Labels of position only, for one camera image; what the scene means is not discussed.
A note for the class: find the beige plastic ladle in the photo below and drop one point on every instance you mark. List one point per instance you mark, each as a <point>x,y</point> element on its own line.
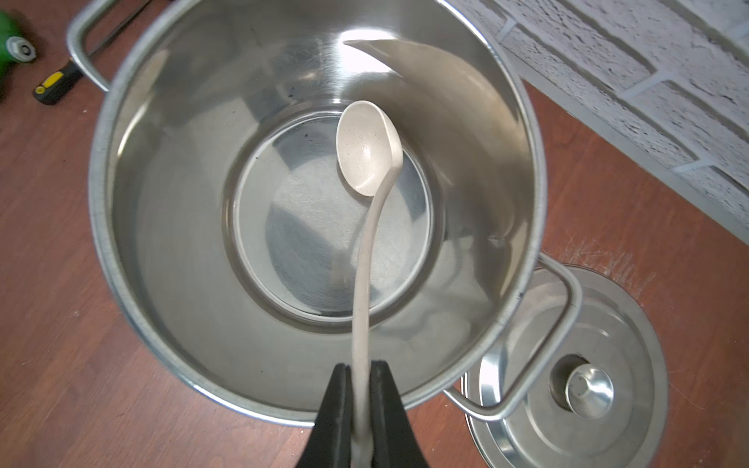
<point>370,156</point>

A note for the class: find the yellow black screwdriver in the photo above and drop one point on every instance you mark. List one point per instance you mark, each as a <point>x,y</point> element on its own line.
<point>59,83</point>

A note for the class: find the green plastic tool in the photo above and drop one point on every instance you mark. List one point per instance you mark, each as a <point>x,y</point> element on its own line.
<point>15,48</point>

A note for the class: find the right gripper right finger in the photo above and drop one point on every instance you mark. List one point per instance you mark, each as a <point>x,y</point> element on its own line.
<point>395,444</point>

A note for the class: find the stainless steel pot lid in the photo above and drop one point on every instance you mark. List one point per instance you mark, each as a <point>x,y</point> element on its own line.
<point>602,399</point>

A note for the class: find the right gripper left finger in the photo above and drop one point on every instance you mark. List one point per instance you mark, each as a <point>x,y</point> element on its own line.
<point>329,443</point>

